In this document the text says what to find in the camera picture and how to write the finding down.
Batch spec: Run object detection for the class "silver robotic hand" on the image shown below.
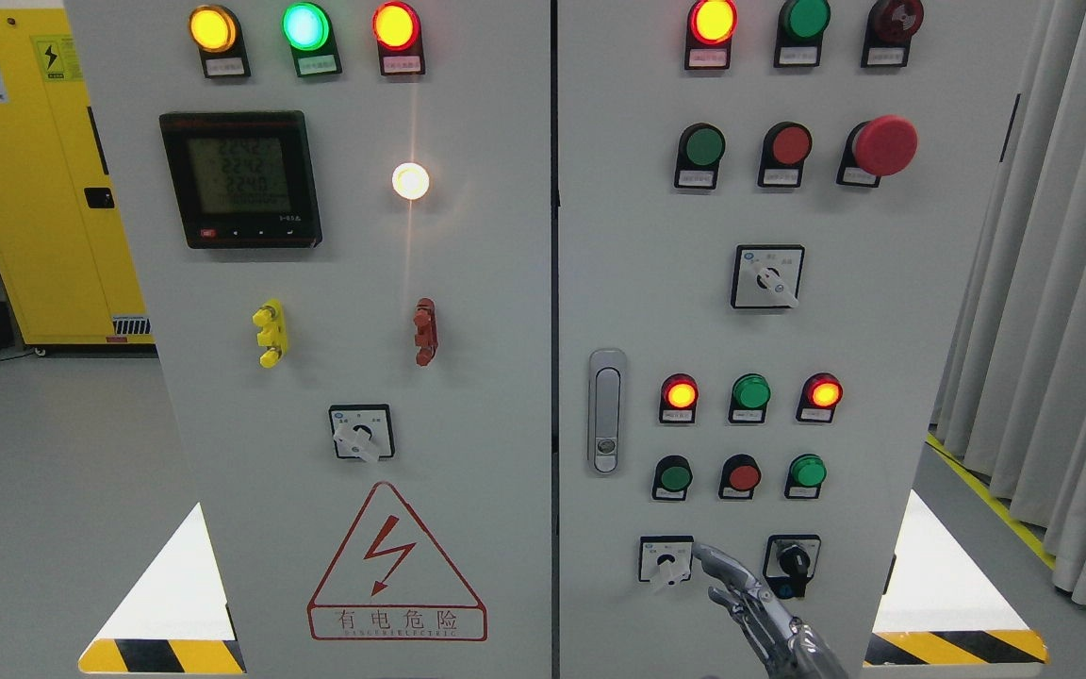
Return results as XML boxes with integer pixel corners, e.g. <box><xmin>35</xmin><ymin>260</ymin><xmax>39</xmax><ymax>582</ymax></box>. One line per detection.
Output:
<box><xmin>693</xmin><ymin>542</ymin><xmax>848</xmax><ymax>678</ymax></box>

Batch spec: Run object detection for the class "green push button lower right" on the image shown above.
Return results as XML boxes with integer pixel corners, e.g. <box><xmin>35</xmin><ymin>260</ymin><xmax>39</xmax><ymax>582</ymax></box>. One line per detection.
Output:
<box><xmin>783</xmin><ymin>453</ymin><xmax>828</xmax><ymax>500</ymax></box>

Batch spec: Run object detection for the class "red push button lower middle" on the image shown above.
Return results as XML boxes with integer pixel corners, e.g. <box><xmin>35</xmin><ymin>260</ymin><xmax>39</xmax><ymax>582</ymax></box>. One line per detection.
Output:
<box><xmin>718</xmin><ymin>453</ymin><xmax>762</xmax><ymax>500</ymax></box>

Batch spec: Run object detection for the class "green push button lower left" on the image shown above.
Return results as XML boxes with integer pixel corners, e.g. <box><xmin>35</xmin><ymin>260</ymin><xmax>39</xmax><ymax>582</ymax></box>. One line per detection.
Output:
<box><xmin>651</xmin><ymin>455</ymin><xmax>693</xmax><ymax>502</ymax></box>

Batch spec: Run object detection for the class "red push button upper row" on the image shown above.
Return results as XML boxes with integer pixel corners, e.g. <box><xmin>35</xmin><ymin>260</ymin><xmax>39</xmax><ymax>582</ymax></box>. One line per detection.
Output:
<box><xmin>757</xmin><ymin>121</ymin><xmax>812</xmax><ymax>189</ymax></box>

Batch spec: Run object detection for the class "green push button upper row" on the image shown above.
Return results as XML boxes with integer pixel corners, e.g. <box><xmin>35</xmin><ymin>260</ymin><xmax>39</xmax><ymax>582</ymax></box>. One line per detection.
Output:
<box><xmin>673</xmin><ymin>122</ymin><xmax>727</xmax><ymax>190</ymax></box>

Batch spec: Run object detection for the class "red emergency stop mushroom button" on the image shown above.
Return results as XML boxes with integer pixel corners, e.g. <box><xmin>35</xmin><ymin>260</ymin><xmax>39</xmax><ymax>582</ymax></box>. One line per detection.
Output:
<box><xmin>836</xmin><ymin>115</ymin><xmax>919</xmax><ymax>189</ymax></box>

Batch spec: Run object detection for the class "red indicator light middle right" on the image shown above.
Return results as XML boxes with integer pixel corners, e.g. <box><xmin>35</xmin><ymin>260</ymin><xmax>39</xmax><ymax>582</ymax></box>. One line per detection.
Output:
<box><xmin>796</xmin><ymin>373</ymin><xmax>842</xmax><ymax>422</ymax></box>

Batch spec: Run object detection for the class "red indicator light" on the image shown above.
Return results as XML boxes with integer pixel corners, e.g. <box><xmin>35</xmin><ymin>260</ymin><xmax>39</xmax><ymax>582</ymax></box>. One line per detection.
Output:
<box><xmin>658</xmin><ymin>373</ymin><xmax>699</xmax><ymax>424</ymax></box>
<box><xmin>371</xmin><ymin>1</ymin><xmax>426</xmax><ymax>76</ymax></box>
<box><xmin>683</xmin><ymin>0</ymin><xmax>738</xmax><ymax>72</ymax></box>
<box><xmin>796</xmin><ymin>373</ymin><xmax>842</xmax><ymax>422</ymax></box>

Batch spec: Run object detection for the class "green indicator light middle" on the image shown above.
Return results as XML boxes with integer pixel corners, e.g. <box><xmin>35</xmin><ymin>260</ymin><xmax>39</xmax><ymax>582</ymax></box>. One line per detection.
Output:
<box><xmin>728</xmin><ymin>373</ymin><xmax>772</xmax><ymax>424</ymax></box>

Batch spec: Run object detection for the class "green indicator light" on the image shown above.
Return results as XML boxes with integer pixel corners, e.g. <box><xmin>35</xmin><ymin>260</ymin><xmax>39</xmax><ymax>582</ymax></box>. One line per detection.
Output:
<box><xmin>728</xmin><ymin>373</ymin><xmax>772</xmax><ymax>424</ymax></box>
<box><xmin>773</xmin><ymin>0</ymin><xmax>831</xmax><ymax>68</ymax></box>
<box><xmin>281</xmin><ymin>3</ymin><xmax>343</xmax><ymax>77</ymax></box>

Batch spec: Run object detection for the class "red indicator light middle left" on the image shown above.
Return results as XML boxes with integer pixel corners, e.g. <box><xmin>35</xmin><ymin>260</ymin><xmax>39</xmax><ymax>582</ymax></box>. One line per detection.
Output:
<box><xmin>658</xmin><ymin>373</ymin><xmax>699</xmax><ymax>424</ymax></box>

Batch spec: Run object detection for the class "grey curtain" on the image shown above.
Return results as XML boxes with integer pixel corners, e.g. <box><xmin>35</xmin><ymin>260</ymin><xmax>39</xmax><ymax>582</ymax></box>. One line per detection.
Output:
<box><xmin>936</xmin><ymin>1</ymin><xmax>1086</xmax><ymax>605</ymax></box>

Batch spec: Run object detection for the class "red electric danger warning sign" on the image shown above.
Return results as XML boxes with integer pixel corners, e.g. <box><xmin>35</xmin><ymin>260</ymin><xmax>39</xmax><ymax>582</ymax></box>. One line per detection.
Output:
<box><xmin>307</xmin><ymin>481</ymin><xmax>488</xmax><ymax>643</ymax></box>

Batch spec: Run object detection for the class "grey right cabinet door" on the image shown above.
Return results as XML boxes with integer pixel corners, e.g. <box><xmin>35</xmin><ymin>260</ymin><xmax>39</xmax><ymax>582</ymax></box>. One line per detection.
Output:
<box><xmin>554</xmin><ymin>1</ymin><xmax>1044</xmax><ymax>678</ymax></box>

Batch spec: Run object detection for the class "grey cabinet door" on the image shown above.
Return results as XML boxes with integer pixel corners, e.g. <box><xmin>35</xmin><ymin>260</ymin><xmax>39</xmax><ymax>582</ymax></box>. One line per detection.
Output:
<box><xmin>554</xmin><ymin>1</ymin><xmax>1044</xmax><ymax>678</ymax></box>
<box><xmin>66</xmin><ymin>1</ymin><xmax>552</xmax><ymax>678</ymax></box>

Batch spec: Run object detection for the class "red terminal connector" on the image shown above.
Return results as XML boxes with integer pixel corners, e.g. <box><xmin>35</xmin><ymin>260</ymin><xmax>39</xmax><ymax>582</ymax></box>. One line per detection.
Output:
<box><xmin>411</xmin><ymin>297</ymin><xmax>439</xmax><ymax>367</ymax></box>

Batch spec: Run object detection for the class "white lit indicator lamp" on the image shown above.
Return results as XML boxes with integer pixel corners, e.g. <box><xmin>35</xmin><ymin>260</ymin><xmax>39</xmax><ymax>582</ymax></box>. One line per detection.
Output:
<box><xmin>391</xmin><ymin>162</ymin><xmax>431</xmax><ymax>201</ymax></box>

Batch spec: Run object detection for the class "yellow terminal connector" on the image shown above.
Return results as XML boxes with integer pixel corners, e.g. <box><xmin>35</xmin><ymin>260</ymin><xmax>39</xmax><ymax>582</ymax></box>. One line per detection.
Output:
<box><xmin>253</xmin><ymin>298</ymin><xmax>288</xmax><ymax>369</ymax></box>

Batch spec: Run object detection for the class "green indicator light top right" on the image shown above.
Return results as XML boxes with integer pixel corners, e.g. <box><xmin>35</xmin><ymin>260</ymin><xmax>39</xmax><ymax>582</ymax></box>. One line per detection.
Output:
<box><xmin>773</xmin><ymin>0</ymin><xmax>831</xmax><ymax>68</ymax></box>

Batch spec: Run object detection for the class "grey left cabinet door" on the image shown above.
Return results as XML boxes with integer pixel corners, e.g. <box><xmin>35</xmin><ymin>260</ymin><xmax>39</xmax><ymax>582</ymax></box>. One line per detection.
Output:
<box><xmin>66</xmin><ymin>1</ymin><xmax>552</xmax><ymax>678</ymax></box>

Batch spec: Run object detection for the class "red indicator light top right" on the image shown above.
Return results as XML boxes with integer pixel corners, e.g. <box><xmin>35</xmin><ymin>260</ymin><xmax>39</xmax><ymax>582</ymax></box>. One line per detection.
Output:
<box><xmin>683</xmin><ymin>0</ymin><xmax>738</xmax><ymax>72</ymax></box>

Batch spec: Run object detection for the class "dark red buzzer light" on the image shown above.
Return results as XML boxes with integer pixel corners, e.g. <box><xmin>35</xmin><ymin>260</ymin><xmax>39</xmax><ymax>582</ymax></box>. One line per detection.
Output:
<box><xmin>861</xmin><ymin>0</ymin><xmax>924</xmax><ymax>68</ymax></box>

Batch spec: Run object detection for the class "black digital power meter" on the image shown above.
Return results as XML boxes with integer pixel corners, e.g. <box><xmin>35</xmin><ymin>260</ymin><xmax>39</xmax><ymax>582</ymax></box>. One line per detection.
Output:
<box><xmin>159</xmin><ymin>110</ymin><xmax>323</xmax><ymax>249</ymax></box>

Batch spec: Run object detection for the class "red indicator light top left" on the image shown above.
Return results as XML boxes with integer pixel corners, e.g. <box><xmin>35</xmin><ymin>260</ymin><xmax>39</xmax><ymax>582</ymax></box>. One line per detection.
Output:
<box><xmin>371</xmin><ymin>1</ymin><xmax>426</xmax><ymax>76</ymax></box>

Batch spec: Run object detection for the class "green indicator light top left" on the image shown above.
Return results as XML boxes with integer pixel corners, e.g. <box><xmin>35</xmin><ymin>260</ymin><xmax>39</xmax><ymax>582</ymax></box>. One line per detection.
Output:
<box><xmin>281</xmin><ymin>3</ymin><xmax>343</xmax><ymax>77</ymax></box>

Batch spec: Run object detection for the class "yellow indicator light top left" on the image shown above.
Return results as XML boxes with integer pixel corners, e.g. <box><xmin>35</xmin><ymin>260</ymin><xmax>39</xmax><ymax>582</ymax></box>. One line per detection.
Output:
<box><xmin>189</xmin><ymin>5</ymin><xmax>251</xmax><ymax>78</ymax></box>

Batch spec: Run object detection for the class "yellow safety storage cabinet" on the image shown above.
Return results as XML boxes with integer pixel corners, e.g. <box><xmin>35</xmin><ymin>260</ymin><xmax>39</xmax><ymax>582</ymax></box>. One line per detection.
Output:
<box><xmin>0</xmin><ymin>7</ymin><xmax>154</xmax><ymax>348</ymax></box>

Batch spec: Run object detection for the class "black key selector switch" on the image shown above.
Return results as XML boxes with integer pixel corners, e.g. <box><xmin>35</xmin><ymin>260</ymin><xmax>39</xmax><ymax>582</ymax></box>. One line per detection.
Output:
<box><xmin>763</xmin><ymin>535</ymin><xmax>822</xmax><ymax>599</ymax></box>

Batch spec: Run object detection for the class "lower white rotary selector switch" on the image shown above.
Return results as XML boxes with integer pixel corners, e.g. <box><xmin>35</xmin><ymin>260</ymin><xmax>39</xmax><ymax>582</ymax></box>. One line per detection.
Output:
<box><xmin>637</xmin><ymin>536</ymin><xmax>695</xmax><ymax>593</ymax></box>

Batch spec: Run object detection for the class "silver cabinet door handle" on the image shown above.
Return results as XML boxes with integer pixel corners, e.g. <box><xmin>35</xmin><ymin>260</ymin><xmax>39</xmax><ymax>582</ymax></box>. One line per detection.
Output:
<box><xmin>588</xmin><ymin>349</ymin><xmax>628</xmax><ymax>474</ymax></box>

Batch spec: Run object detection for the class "upper right rotary selector switch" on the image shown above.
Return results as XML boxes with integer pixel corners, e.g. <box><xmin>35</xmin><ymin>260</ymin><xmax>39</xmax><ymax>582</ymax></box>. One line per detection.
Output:
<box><xmin>730</xmin><ymin>244</ymin><xmax>805</xmax><ymax>309</ymax></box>

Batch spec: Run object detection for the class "left panel rotary selector switch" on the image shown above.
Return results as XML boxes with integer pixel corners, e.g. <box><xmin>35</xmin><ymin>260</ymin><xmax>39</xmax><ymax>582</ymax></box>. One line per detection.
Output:
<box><xmin>328</xmin><ymin>404</ymin><xmax>396</xmax><ymax>463</ymax></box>

